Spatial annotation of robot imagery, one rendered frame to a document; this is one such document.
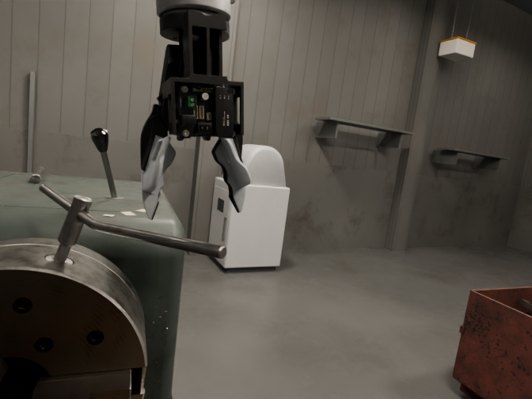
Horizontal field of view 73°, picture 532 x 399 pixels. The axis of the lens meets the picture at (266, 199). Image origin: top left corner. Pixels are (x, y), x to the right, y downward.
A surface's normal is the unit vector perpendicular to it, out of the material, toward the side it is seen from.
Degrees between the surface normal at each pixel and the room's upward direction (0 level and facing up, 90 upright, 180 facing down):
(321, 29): 90
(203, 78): 90
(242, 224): 90
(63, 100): 90
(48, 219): 29
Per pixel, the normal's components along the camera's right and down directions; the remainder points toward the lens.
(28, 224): 0.30, -0.70
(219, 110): 0.40, 0.17
